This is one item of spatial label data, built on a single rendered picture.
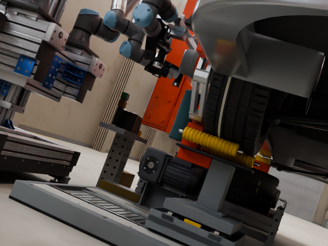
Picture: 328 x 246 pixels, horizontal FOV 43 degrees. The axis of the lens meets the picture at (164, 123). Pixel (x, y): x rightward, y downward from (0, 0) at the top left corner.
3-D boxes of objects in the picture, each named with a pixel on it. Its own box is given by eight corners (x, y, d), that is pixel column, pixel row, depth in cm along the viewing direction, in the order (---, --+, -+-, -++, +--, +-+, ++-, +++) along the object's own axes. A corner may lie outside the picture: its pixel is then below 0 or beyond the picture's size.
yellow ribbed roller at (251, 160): (256, 171, 182) (260, 158, 182) (194, 148, 191) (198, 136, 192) (257, 172, 187) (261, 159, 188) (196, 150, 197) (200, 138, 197)
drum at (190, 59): (218, 82, 190) (229, 54, 191) (176, 70, 196) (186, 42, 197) (223, 90, 203) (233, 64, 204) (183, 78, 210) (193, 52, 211)
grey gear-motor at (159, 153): (195, 233, 209) (219, 167, 211) (123, 202, 222) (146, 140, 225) (202, 230, 226) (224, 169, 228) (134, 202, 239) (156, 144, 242)
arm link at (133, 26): (132, 14, 203) (125, 35, 201) (151, 25, 208) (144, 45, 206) (125, 18, 209) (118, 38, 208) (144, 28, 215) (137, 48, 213)
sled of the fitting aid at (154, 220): (227, 264, 157) (236, 239, 158) (143, 227, 168) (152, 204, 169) (240, 250, 204) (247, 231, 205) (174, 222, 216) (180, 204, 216)
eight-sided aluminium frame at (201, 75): (194, 115, 169) (239, -8, 173) (179, 110, 171) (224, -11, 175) (215, 135, 220) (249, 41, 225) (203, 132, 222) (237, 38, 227)
